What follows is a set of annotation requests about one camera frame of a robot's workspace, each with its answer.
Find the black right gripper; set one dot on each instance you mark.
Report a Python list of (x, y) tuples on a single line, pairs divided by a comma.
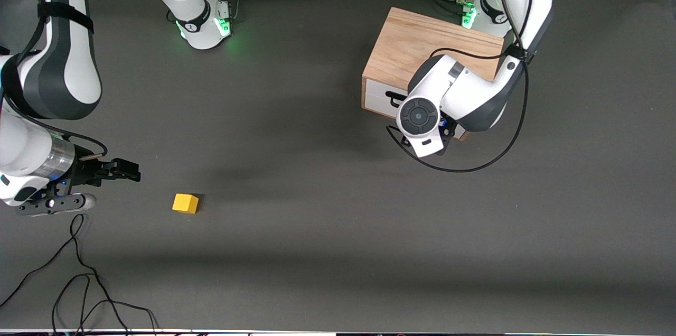
[(87, 171)]

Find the yellow wooden block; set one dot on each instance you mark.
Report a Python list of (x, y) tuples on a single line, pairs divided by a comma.
[(185, 203)]

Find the wooden drawer with white front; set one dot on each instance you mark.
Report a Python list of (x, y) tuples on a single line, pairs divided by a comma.
[(376, 97)]

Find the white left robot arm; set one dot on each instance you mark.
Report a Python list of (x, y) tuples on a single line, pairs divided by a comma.
[(475, 98)]

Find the light wooden drawer cabinet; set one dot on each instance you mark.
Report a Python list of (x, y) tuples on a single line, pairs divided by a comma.
[(417, 45)]

